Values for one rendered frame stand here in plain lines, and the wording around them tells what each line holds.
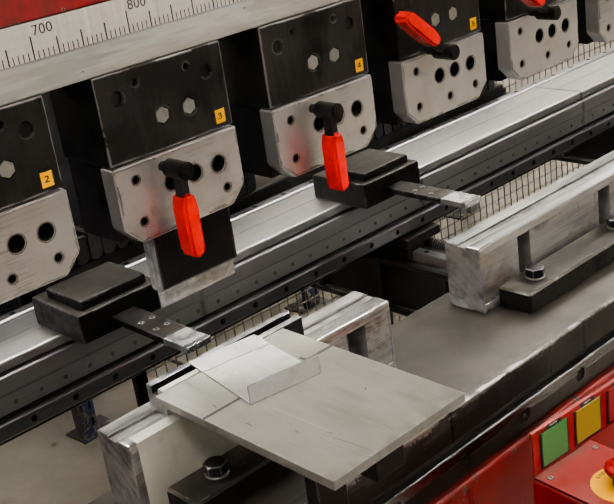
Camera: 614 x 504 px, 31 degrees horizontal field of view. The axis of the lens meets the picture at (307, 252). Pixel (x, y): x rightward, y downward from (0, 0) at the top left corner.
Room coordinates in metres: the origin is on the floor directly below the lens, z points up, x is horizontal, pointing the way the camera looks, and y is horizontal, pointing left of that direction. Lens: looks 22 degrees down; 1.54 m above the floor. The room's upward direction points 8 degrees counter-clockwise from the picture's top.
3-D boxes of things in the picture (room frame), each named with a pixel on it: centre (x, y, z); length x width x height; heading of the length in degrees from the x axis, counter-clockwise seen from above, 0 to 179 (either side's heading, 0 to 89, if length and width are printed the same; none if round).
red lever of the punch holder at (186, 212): (1.00, 0.11, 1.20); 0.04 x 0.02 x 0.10; 40
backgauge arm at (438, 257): (1.76, -0.09, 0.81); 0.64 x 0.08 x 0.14; 40
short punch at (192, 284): (1.08, 0.12, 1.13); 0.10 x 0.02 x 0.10; 130
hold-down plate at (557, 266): (1.43, -0.38, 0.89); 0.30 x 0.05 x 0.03; 130
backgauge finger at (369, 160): (1.53, -0.15, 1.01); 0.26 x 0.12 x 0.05; 40
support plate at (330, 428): (0.97, 0.02, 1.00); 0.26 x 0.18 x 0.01; 40
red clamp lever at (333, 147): (1.13, -0.04, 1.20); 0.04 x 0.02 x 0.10; 40
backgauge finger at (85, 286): (1.21, 0.22, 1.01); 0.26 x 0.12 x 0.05; 40
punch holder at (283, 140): (1.19, -0.02, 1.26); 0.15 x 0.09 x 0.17; 130
